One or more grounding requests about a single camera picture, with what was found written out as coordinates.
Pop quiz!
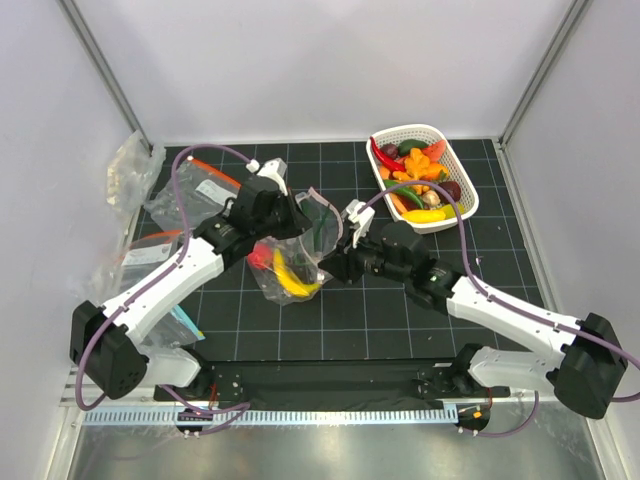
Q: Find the crumpled clear bag at wall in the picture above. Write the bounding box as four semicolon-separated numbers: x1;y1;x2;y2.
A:
106;131;166;215

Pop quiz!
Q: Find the yellow toy banana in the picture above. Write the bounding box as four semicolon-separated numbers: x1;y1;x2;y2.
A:
272;249;321;298

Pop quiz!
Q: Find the blue-zip clear bag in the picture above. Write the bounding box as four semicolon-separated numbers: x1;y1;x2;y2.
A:
142;305;205;349

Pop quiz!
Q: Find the clear pink-dotted zip bag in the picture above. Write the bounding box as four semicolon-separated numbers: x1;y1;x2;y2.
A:
247;188;343;306

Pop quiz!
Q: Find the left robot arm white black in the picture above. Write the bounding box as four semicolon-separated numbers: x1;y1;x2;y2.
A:
70;171;311;409

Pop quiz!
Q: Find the orange-zip bag upper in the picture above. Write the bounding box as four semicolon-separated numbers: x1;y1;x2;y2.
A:
144;157;240;231

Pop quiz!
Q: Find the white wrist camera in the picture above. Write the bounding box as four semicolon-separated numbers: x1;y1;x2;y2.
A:
342;199;375;248
257;158;289;196

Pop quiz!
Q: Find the orange-zip bag lower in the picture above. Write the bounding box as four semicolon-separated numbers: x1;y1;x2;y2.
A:
80;230;182;304

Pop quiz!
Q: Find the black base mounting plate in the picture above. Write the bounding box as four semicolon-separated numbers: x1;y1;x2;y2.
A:
176;359;510;412

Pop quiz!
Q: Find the red toy strawberry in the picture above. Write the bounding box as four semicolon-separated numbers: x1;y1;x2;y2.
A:
247;244;273;270

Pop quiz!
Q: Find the orange toy bell pepper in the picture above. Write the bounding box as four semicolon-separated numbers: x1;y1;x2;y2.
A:
391;148;449;183

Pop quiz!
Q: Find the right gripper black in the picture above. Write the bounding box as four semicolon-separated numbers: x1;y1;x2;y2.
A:
318;226;410;284

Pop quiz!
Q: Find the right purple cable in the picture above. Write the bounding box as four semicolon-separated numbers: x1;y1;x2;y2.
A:
362;180;640;439

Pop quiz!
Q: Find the purple cable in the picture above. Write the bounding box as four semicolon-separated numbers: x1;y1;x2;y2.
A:
73;144;261;432
362;180;640;439

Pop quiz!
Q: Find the red toy chili pepper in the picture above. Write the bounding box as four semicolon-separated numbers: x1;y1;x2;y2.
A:
369;136;407;172

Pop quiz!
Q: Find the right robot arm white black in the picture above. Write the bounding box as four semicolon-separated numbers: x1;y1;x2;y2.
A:
319;223;628;419

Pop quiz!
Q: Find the orange-zip bag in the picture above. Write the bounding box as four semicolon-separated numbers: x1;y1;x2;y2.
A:
144;157;240;231
80;230;182;304

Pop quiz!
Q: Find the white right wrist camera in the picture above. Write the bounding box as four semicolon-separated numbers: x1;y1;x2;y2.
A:
342;199;375;248

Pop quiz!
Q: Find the green toy scallion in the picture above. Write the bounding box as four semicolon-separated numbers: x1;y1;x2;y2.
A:
293;199;331;267

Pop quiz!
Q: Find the white perforated plastic basket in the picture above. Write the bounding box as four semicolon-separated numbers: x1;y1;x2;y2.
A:
366;124;479;234

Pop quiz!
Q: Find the dark red toy plum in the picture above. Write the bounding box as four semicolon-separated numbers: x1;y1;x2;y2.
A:
439;181;462;202

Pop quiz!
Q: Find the perforated aluminium rail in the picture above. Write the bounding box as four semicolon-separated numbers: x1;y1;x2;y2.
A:
83;404;458;428

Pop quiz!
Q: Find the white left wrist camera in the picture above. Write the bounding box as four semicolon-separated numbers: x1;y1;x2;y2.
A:
257;158;289;196

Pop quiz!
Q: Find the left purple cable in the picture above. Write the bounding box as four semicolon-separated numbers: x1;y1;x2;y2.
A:
73;144;261;432

